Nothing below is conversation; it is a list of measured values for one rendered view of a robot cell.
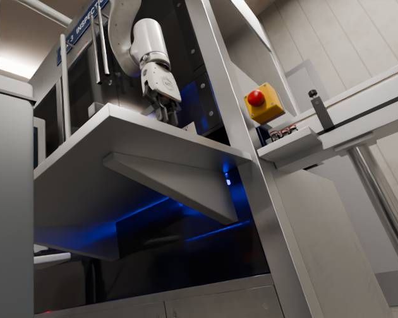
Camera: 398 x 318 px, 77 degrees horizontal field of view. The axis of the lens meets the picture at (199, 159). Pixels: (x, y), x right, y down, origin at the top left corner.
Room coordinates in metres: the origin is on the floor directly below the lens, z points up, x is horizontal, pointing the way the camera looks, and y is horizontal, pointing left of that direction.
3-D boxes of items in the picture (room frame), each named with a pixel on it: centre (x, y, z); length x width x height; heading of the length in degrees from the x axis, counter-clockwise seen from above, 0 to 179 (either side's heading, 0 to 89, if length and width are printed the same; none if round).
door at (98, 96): (1.00, 0.46, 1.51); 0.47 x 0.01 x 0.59; 56
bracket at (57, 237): (0.79, 0.47, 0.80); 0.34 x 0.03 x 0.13; 146
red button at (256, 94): (0.54, -0.18, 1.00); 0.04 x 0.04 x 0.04; 56
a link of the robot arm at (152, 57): (0.55, 0.05, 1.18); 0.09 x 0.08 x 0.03; 146
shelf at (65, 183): (0.66, 0.25, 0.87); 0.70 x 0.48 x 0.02; 56
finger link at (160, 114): (0.53, 0.07, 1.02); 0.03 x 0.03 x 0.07; 56
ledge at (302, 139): (0.61, -0.24, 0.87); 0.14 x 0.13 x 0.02; 146
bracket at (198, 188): (0.51, 0.05, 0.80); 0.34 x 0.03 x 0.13; 146
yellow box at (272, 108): (0.58, -0.20, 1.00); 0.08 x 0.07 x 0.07; 146
